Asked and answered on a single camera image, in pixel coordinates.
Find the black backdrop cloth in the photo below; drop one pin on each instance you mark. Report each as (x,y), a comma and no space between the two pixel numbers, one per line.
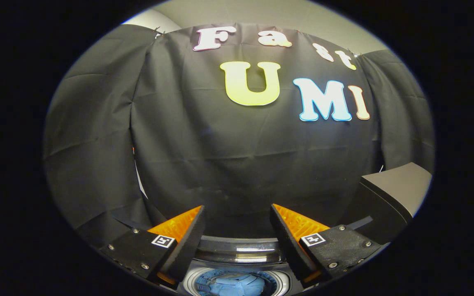
(228,156)

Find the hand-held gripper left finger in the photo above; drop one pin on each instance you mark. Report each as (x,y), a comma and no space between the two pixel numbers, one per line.
(185,246)

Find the grey washing machine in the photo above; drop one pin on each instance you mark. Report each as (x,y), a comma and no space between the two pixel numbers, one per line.
(241,257)

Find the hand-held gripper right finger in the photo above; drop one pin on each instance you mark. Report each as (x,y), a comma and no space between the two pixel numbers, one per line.
(290,246)

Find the beige cabinet with dark top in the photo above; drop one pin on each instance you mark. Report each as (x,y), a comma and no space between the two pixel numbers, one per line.
(401,185)

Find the light blue polo shirt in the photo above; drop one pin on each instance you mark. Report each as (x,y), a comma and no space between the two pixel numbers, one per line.
(233,284)

